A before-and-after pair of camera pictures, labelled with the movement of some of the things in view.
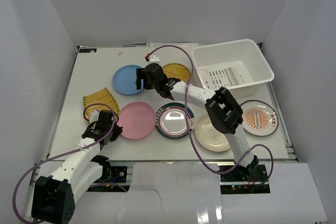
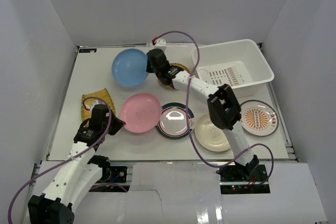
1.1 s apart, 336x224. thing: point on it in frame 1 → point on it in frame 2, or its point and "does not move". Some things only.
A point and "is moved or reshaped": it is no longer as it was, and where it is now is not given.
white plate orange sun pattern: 260,118 does not move
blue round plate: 124,78 is moved or reshaped
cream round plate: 209,136 does not move
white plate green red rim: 171,121 does not move
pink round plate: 137,119 is moved or reshaped
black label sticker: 87,50 does not move
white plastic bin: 238,65 does not move
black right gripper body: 149,85 → 153,70
